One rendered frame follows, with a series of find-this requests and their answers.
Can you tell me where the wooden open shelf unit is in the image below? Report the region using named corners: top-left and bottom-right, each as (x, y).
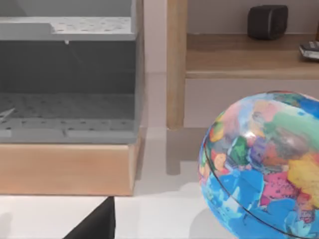
top-left (166, 0), bottom-right (319, 130)

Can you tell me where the black rounded box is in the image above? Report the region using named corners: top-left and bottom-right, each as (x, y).
top-left (247, 4), bottom-right (289, 40)

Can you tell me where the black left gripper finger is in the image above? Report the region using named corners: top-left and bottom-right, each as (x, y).
top-left (62, 196), bottom-right (116, 239)

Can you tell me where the black and silver device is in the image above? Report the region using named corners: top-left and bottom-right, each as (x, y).
top-left (299, 41), bottom-right (319, 61)

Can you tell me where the colourful world globe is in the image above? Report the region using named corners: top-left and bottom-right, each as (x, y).
top-left (198, 91), bottom-right (319, 239)

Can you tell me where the pale wooden drawer front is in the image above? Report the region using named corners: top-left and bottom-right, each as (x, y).
top-left (0, 142), bottom-right (143, 197)

